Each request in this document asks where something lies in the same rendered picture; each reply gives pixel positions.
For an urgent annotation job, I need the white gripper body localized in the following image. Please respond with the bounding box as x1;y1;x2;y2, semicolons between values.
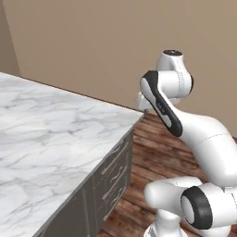
135;92;154;113

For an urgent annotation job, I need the grey drawer front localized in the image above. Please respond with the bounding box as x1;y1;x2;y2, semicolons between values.
94;179;131;233
93;135;131;188
93;157;131;211

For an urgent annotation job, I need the silver drawer handle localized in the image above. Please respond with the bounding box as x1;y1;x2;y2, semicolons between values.
101;143;130;176
101;166;128;201
102;186;127;222

